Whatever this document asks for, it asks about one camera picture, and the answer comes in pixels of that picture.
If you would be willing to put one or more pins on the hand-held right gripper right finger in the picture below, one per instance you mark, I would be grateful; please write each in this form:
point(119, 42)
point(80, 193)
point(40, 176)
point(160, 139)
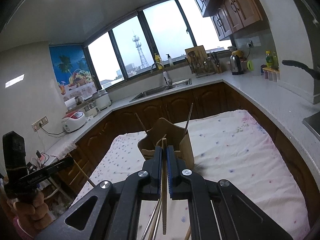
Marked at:
point(170, 172)

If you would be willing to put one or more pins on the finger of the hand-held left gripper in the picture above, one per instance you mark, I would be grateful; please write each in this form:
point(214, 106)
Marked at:
point(60, 166)

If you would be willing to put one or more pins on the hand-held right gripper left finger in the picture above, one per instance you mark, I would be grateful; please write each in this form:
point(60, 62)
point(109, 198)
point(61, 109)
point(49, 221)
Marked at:
point(157, 170)

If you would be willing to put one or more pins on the wooden chopstick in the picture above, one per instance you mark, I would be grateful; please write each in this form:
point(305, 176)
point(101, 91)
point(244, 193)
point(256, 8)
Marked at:
point(189, 116)
point(164, 205)
point(82, 172)
point(141, 123)

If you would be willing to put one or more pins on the wooden utensil holder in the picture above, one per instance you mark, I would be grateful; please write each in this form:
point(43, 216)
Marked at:
point(183, 145)

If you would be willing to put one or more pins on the metal chopstick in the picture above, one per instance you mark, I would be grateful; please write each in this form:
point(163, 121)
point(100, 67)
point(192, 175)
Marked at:
point(153, 217)

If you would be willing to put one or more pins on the person's left hand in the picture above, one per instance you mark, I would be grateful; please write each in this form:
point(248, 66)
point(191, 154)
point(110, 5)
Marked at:
point(30, 210)

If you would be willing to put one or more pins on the pink towel on counter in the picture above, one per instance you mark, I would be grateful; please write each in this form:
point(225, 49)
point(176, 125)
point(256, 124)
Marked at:
point(61, 148)

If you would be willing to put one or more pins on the white and red rice cooker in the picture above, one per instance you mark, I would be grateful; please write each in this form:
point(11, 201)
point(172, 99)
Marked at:
point(73, 122)

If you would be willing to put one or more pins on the white box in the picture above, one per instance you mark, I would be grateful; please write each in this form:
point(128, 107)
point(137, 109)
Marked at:
point(70, 105)

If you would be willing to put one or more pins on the small white appliance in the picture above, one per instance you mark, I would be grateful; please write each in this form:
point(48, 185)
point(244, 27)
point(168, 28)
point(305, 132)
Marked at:
point(91, 110)

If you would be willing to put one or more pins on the floral white tablecloth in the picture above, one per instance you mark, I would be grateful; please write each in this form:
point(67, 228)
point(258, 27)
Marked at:
point(237, 150)

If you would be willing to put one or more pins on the wooden base cabinets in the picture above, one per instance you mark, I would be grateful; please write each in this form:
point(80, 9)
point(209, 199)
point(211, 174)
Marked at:
point(180, 102)

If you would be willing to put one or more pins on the steel steamer pot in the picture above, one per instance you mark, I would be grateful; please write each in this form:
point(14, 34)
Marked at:
point(102, 100)

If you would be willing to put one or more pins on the steel sink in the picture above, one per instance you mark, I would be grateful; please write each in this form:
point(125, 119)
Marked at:
point(160, 91)

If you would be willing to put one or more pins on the chrome faucet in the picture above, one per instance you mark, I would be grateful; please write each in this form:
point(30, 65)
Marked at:
point(157, 65)

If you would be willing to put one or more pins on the clear pump bottle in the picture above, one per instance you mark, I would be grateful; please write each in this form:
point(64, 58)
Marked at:
point(170, 61)

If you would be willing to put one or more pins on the yellow dish soap bottle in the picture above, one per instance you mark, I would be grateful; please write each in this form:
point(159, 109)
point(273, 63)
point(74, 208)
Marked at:
point(157, 60)

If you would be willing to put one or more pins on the metal utensil rack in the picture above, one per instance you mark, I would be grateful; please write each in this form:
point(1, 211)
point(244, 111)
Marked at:
point(202, 67)

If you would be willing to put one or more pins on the grey kitchen countertop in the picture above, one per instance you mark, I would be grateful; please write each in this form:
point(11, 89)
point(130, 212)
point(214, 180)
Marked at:
point(250, 92)

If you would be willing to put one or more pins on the knife block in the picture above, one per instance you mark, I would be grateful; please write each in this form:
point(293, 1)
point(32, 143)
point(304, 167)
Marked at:
point(217, 66)

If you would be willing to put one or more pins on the wooden cutting board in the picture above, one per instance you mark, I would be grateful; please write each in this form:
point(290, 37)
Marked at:
point(198, 50)

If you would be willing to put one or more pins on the steel electric kettle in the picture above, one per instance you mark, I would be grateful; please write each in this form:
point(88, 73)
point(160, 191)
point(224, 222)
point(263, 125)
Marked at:
point(236, 63)

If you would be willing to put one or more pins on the green plastic object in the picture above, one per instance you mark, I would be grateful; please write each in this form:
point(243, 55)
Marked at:
point(250, 65)

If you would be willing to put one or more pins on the spice jar set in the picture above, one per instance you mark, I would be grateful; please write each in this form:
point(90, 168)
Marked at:
point(270, 75)

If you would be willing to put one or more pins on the kitchen window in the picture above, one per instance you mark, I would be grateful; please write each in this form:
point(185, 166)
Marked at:
point(162, 30)

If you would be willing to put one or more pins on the yellow green bottle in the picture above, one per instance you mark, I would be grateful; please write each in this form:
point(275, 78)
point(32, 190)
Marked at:
point(269, 60)

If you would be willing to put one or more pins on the steel stove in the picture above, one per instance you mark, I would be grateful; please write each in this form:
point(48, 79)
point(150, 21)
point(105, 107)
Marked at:
point(313, 125)

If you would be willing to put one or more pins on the black wok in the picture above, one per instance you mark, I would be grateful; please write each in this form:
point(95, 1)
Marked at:
point(300, 67)

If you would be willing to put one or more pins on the wall outlet strip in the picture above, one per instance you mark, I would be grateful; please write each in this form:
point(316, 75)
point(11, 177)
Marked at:
point(40, 123)

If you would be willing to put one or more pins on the fruit and palm wall poster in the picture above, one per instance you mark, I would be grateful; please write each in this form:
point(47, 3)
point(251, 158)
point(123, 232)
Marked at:
point(70, 70)

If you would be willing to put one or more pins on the white wall socket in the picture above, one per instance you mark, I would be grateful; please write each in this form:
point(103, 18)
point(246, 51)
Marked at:
point(253, 43)

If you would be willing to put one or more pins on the wooden wall cabinets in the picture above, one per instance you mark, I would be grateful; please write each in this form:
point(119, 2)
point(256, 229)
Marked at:
point(235, 7)

